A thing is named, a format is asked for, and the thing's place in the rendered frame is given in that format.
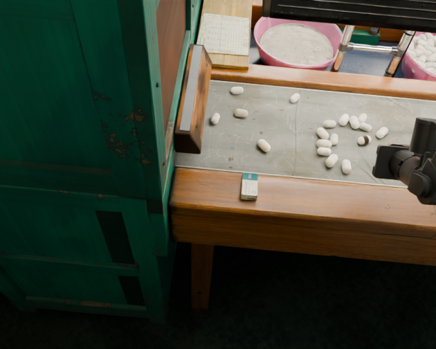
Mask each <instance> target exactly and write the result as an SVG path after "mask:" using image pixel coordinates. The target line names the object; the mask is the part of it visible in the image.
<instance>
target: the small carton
mask: <svg viewBox="0 0 436 349"><path fill-rule="evenodd" d="M257 187H258V174H256V173H249V172H243V173H242V188H241V199H245V200H253V201H256V200H257Z"/></svg>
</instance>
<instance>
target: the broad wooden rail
mask: <svg viewBox="0 0 436 349"><path fill-rule="evenodd" d="M241 188H242V173H239V172H225V171H217V170H203V169H195V168H181V167H177V168H176V169H175V170H174V172H173V177H172V185H171V189H170V197H169V202H168V207H169V216H170V233H171V240H172V241H173V242H187V243H195V244H209V245H217V246H225V247H239V248H247V249H261V250H269V251H283V252H291V253H305V254H313V255H320V256H338V257H343V258H357V259H364V260H379V261H386V262H401V263H408V264H416V265H430V266H436V206H434V205H425V204H422V203H420V202H419V200H418V199H417V196H416V195H414V194H412V193H411V192H409V190H407V188H395V187H387V186H373V185H365V184H351V183H343V182H335V181H321V180H313V179H299V178H290V177H276V176H268V175H261V174H259V175H258V187H257V200H256V201H253V200H245V199H241Z"/></svg>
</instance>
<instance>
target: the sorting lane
mask: <svg viewBox="0 0 436 349"><path fill-rule="evenodd" d="M233 87H242V88H243V89H244V91H243V93H241V94H233V93H231V91H230V90H231V89H232V88H233ZM295 93H299V94H300V99H299V100H298V101H297V102H295V103H292V102H291V101H290V98H291V97H292V96H293V95H294V94H295ZM236 109H245V110H246V111H247V112H248V116H247V117H245V118H242V117H238V116H236V115H235V113H234V112H235V110H236ZM215 113H218V114H219V115H220V118H219V121H218V123H217V124H213V123H212V122H211V119H212V116H213V114H215ZM343 114H347V115H348V116H349V117H351V116H356V117H357V118H359V116H360V115H361V114H366V115H367V119H366V120H365V122H364V123H366V124H368V125H371V126H372V130H371V131H370V132H366V131H364V130H362V129H360V127H359V128H357V129H353V128H352V126H351V124H350V122H349V121H348V122H347V124H346V125H344V126H342V125H340V124H339V120H340V118H341V116H342V115H343ZM416 117H421V118H433V119H436V101H433V100H419V99H411V98H397V97H389V96H375V95H367V94H359V93H345V92H337V91H323V90H315V89H301V88H293V87H278V86H271V85H263V84H249V83H241V82H226V81H218V80H210V86H209V91H208V100H207V105H206V114H205V120H204V126H203V138H202V142H201V154H189V153H181V152H178V153H177V158H176V165H175V168H177V167H181V168H195V169H203V170H217V171H225V172H239V173H243V172H249V173H256V174H259V175H268V176H276V177H290V178H299V179H313V180H321V181H335V182H343V183H351V184H365V185H373V186H387V187H395V188H408V187H407V185H405V184H404V183H402V182H401V181H399V180H394V179H378V178H375V177H374V176H373V175H372V169H373V166H375V164H376V157H377V153H376V150H377V146H378V145H388V144H389V143H398V144H408V145H410V142H411V138H412V133H413V129H414V126H415V120H416ZM326 120H334V121H335V122H336V126H335V127H332V128H326V127H324V126H323V122H324V121H326ZM319 127H322V128H323V129H324V130H325V131H326V132H327V133H328V135H329V138H328V139H327V140H328V141H330V138H331V135H332V134H337V135H338V143H337V144H336V145H331V147H330V150H331V154H336V155H337V156H338V160H337V162H336V163H335V164H334V166H333V167H330V168H329V167H327V166H326V164H325V162H326V160H327V159H328V158H329V156H330V155H329V156H323V155H319V154H318V153H317V150H318V148H319V147H318V146H317V145H316V142H317V140H319V139H321V138H320V137H319V135H317V133H316V131H317V129H318V128H319ZM382 127H386V128H387V129H388V133H387V134H386V135H385V136H384V137H383V138H378V137H377V136H376V133H377V132H378V131H379V130H380V129H381V128H382ZM361 136H370V137H371V139H372V140H371V142H370V143H368V144H365V145H360V144H358V141H357V140H358V138H359V137H361ZM260 139H263V140H265V141H266V142H267V143H268V144H269V145H270V146H271V149H270V150H269V151H268V152H264V151H263V150H262V149H261V148H260V147H259V146H258V145H257V142H258V141H259V140H260ZM345 159H347V160H349V161H350V163H351V169H352V170H351V172H350V173H348V174H345V173H344V172H343V169H342V165H341V163H342V161H343V160H345Z"/></svg>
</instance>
